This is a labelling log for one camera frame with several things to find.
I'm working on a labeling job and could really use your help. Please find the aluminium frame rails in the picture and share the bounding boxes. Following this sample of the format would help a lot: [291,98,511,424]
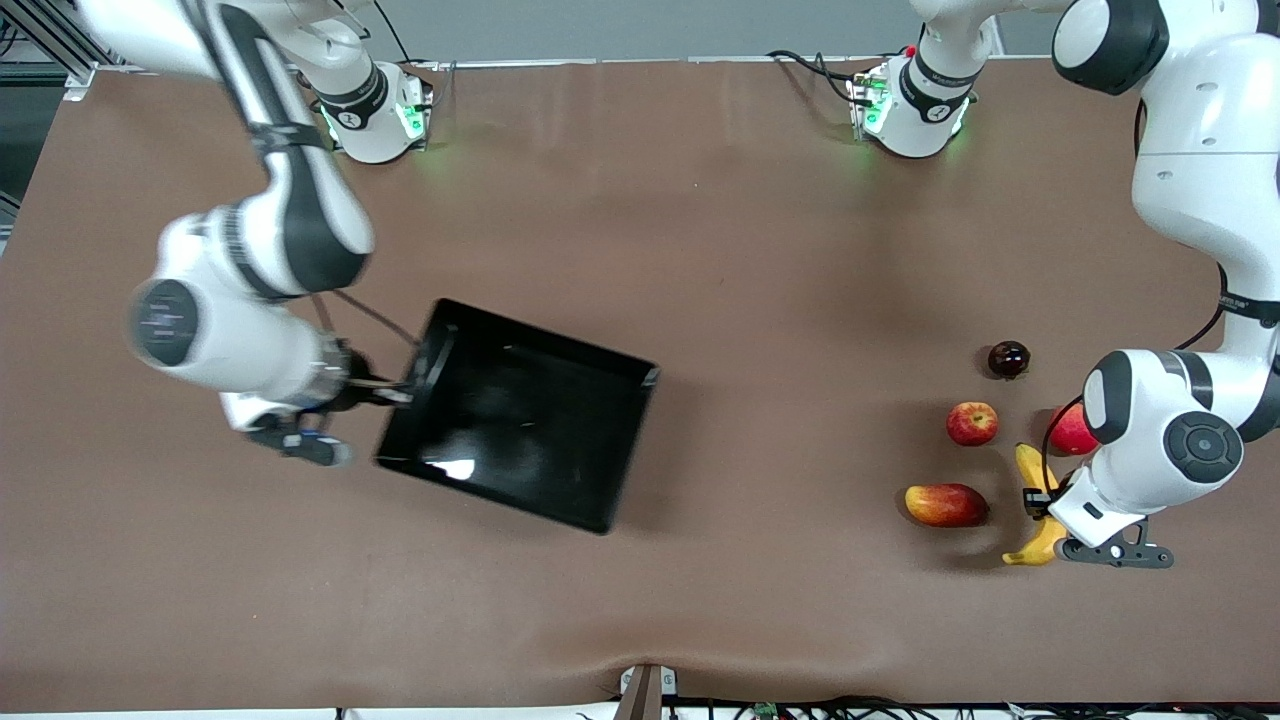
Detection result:
[0,0,96,101]

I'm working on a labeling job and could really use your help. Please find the yellow banana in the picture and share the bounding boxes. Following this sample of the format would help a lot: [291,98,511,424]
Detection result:
[1002,443,1069,567]

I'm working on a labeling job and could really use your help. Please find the black right base cable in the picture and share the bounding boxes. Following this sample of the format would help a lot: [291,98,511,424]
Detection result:
[375,0,456,71]

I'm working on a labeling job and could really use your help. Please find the brown table mat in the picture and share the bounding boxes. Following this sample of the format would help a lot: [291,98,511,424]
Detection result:
[0,55,1280,713]

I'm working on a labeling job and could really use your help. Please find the red yellow mango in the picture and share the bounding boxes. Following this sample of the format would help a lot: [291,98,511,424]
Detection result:
[904,483,991,528]

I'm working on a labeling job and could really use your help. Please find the red round peach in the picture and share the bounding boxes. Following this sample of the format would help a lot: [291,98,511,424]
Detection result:
[1047,403,1101,457]

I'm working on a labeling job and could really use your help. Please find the black left base cable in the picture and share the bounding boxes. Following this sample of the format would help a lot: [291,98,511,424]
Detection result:
[768,48,863,106]

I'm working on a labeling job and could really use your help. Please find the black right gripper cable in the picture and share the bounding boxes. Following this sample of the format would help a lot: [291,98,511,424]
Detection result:
[310,288,421,391]

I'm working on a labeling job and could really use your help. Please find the black rectangular plastic box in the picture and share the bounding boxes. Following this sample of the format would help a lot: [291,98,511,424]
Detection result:
[375,297,661,535]

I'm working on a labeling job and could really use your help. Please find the black base cable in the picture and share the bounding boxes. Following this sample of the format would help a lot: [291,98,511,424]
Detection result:
[375,0,456,71]
[768,48,863,106]

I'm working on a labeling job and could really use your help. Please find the small red yellow apple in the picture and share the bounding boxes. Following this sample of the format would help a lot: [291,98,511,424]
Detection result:
[946,401,1000,447]

